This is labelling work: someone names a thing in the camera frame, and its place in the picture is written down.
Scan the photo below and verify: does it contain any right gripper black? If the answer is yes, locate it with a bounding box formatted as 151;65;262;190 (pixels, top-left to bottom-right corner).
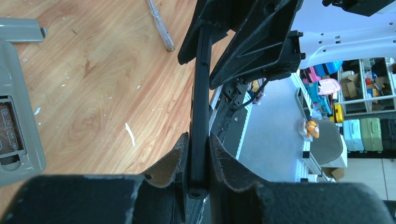
210;0;306;90

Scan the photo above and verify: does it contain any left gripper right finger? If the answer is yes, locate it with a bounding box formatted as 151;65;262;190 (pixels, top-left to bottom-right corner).
209;134;394;224

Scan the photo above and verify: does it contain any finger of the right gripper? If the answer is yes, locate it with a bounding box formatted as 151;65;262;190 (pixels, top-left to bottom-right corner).
177;0;234;65

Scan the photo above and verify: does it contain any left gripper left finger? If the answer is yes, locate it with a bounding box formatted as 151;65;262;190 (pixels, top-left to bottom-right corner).
0;133;189;224

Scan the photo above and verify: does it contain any black remote control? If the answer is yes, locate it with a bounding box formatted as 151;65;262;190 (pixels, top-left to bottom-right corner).
188;25;212;199

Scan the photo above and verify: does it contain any grey remote control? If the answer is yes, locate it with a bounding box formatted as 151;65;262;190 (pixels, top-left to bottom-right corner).
0;41;47;187

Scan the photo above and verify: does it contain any grey battery cover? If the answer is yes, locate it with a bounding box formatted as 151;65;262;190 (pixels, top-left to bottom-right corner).
0;18;48;43

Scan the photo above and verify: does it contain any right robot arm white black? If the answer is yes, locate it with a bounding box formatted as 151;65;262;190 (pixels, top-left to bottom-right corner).
177;0;396;89

